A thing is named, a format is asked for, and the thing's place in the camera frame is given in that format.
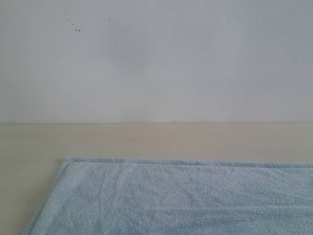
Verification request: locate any light blue terry towel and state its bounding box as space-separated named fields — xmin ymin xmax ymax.
xmin=24 ymin=158 xmax=313 ymax=235

